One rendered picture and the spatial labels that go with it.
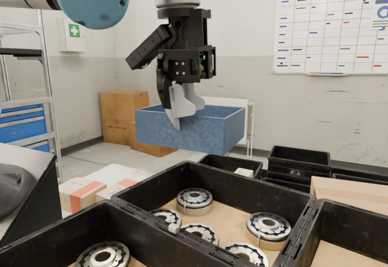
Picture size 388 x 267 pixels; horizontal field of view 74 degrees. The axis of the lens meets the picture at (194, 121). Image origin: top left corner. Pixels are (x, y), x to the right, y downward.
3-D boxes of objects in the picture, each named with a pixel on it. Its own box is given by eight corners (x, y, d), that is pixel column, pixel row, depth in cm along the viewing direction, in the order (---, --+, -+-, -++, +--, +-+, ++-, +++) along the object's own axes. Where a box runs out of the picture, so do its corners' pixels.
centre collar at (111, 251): (84, 262, 49) (84, 259, 49) (104, 246, 54) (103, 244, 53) (102, 271, 47) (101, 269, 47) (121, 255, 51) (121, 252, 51)
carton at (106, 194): (120, 222, 88) (119, 202, 86) (96, 212, 94) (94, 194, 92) (150, 201, 101) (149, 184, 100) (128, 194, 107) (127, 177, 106)
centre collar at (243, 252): (224, 262, 49) (224, 259, 49) (236, 247, 53) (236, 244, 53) (247, 274, 47) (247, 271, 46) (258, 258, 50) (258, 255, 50)
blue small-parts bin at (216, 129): (135, 141, 55) (133, 109, 53) (170, 127, 68) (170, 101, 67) (223, 155, 47) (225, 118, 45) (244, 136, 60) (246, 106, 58)
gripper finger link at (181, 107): (193, 138, 45) (191, 85, 42) (165, 133, 48) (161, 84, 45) (201, 132, 48) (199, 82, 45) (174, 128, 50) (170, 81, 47)
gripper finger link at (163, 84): (165, 111, 44) (161, 59, 41) (158, 110, 45) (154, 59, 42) (179, 104, 48) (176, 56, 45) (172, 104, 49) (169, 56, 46)
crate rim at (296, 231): (107, 206, 60) (107, 196, 60) (186, 165, 84) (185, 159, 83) (273, 295, 37) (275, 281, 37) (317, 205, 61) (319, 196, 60)
